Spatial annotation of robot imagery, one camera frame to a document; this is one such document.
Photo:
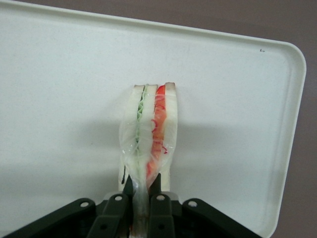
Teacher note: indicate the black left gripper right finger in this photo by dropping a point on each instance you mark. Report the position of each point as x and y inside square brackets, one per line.
[163, 218]

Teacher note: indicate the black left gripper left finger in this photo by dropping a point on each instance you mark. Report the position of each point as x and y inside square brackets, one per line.
[109, 218]

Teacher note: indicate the triangle sandwich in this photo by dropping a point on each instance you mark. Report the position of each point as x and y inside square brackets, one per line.
[148, 124]

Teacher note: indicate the cream plastic tray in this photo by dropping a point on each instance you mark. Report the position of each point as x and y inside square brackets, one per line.
[62, 99]

